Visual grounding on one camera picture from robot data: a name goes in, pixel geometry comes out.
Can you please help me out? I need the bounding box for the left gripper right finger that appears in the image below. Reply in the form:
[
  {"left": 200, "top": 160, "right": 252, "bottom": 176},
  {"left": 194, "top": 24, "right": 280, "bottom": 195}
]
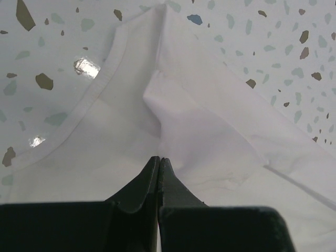
[{"left": 158, "top": 158, "right": 295, "bottom": 251}]

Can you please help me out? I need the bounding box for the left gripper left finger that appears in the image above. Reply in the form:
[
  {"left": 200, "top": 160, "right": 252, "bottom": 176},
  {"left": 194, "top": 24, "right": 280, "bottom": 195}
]
[{"left": 1, "top": 156, "right": 160, "bottom": 251}]

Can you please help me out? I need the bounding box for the white t shirt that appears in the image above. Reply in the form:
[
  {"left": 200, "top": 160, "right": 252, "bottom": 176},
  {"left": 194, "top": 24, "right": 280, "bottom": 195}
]
[{"left": 7, "top": 4, "right": 335, "bottom": 251}]

